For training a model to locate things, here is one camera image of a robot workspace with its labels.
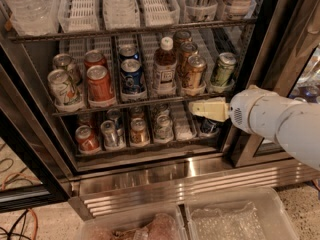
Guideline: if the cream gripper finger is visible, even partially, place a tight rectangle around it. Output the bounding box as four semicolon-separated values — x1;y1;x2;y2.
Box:
188;97;229;122

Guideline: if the green soda can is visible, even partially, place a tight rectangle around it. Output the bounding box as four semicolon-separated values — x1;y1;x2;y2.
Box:
210;52;237;87

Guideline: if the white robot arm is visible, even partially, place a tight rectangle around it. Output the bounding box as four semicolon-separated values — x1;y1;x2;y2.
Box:
188;85;320;171

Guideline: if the bottom shelf blue can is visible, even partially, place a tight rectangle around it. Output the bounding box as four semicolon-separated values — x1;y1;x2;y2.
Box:
200;118;219;134

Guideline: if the front gold brown can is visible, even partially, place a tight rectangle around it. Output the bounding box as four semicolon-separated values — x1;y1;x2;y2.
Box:
182;54;207;89

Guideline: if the gold brown can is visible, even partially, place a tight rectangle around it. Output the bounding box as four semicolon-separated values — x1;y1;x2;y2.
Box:
173;30;192;50
176;41;198;77
182;54;207;89

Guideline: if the bottom shelf white can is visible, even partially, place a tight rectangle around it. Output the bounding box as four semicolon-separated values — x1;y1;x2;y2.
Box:
155;114;173;140

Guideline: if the middle gold brown can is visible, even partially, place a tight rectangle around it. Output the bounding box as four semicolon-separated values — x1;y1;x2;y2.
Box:
176;41;198;77

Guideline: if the rear gold brown can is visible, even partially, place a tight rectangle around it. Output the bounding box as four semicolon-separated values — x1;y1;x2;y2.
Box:
173;30;192;50

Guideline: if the bottom shelf gold can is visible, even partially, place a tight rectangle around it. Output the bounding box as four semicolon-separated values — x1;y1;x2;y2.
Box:
130;118;149;144

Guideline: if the fridge right glass door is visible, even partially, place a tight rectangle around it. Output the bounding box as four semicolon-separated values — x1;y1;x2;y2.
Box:
234;0;320;167

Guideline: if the fridge glass door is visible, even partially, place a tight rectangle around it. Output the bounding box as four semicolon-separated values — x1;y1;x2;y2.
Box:
0;49;70;212
234;0;320;167

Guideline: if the steel fridge base grille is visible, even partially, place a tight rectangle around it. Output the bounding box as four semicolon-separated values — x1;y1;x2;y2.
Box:
69;156;319;220

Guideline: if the front blue can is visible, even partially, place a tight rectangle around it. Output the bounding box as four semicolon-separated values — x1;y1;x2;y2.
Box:
120;59;145;94

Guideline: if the rear blue can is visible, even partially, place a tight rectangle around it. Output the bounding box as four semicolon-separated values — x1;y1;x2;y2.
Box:
119;44;139;61

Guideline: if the bottom shelf silver can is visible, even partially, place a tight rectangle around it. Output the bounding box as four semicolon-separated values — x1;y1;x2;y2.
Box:
100;120;118;147

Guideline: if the front orange can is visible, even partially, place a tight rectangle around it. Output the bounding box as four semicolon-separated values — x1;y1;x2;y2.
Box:
87;65;114;101

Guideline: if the bottom shelf orange can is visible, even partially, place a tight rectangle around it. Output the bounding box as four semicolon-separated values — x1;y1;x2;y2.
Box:
75;125;100;152

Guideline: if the rear orange can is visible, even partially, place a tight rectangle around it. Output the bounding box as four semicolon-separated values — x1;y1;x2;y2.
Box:
84;50;107;69

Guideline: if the front white green can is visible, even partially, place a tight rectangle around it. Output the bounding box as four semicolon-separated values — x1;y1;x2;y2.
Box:
47;69;80;106

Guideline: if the rear silver can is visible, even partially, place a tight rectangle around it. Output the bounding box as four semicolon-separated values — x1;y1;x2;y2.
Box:
53;53;82;85

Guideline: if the fridge left glass door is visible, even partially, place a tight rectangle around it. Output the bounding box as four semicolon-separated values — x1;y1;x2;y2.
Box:
0;49;70;212

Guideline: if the tea bottle white cap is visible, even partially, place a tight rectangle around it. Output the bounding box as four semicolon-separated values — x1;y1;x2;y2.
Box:
153;37;177;91

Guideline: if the right clear plastic bin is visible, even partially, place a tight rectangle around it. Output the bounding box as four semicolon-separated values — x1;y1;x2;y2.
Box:
184;187;300;240

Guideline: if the clear plastic bin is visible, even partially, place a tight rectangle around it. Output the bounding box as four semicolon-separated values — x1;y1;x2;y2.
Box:
184;187;300;240
75;203;188;240

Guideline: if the bubble wrap sheet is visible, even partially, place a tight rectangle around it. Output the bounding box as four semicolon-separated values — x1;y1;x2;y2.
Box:
191;201;267;240

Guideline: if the left clear plastic bin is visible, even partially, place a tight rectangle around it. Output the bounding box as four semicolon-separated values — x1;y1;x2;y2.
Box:
75;203;188;240

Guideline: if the orange cable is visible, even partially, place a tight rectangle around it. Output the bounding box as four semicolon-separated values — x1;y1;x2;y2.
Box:
0;172;40;240

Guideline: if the black cable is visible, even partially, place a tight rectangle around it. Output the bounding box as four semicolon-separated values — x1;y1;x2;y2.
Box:
0;208;33;240

